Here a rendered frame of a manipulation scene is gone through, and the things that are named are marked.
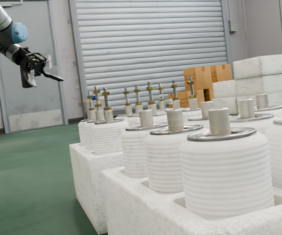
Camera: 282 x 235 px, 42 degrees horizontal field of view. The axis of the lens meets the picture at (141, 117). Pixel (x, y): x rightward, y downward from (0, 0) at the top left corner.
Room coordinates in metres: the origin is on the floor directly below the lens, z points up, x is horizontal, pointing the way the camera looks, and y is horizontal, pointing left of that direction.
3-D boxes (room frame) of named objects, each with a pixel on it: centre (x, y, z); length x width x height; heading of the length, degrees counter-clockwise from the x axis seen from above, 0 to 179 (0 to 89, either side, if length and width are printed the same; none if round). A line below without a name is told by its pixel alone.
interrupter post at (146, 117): (0.63, -0.01, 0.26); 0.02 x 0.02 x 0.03
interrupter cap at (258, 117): (0.56, -0.16, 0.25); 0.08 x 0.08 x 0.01
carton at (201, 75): (5.04, -0.83, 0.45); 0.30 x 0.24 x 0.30; 27
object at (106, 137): (0.93, 0.08, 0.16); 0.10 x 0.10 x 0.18
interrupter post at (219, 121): (0.41, -0.09, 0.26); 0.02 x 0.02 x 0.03
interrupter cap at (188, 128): (0.52, -0.05, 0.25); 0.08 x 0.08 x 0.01
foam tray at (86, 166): (1.08, 0.00, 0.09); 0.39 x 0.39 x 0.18; 17
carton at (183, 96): (4.98, -0.69, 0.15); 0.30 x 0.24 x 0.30; 24
